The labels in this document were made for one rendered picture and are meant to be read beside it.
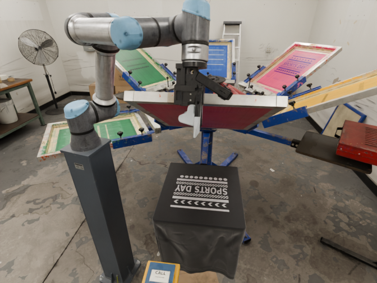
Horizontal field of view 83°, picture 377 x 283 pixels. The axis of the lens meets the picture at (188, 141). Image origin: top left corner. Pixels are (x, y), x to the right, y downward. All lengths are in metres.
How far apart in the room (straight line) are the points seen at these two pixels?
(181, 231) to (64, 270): 1.37
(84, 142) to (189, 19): 0.83
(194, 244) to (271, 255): 1.14
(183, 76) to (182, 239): 0.83
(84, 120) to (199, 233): 0.78
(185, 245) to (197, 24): 1.00
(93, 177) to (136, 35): 0.85
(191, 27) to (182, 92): 0.16
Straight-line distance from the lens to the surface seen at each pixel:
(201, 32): 0.62
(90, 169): 1.25
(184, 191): 1.23
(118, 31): 0.61
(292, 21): 5.55
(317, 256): 2.39
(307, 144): 1.89
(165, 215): 1.12
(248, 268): 2.12
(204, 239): 1.18
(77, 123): 1.18
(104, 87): 1.13
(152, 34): 0.63
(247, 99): 0.79
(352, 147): 1.68
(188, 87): 0.60
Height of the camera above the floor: 1.79
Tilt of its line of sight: 29 degrees down
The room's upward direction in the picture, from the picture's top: straight up
